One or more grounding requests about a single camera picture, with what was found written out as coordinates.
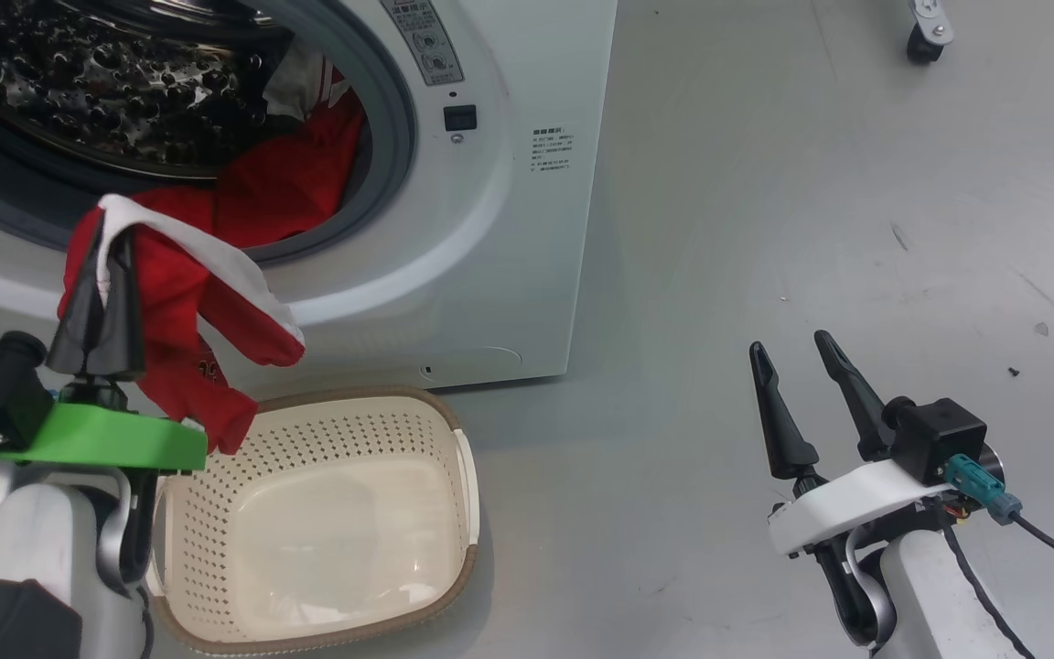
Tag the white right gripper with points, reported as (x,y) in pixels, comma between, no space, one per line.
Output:
(847,503)

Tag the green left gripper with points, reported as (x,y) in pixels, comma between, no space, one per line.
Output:
(106,439)

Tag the red cloth garment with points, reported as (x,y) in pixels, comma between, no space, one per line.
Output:
(170,302)

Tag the cream perforated laundry basket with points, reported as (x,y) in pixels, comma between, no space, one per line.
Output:
(335,540)

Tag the white front-load washing machine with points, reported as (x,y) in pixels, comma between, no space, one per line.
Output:
(490,229)

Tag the black door lock socket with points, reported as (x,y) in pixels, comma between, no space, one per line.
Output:
(459,117)

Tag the grey warning instruction sticker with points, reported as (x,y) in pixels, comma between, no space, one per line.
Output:
(424,41)

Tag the grey partition stand with caster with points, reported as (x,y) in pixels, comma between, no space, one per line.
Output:
(928,32)

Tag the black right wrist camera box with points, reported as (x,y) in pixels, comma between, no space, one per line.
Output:
(943,435)

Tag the teal right camera connector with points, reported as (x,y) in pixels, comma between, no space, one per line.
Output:
(984,490)

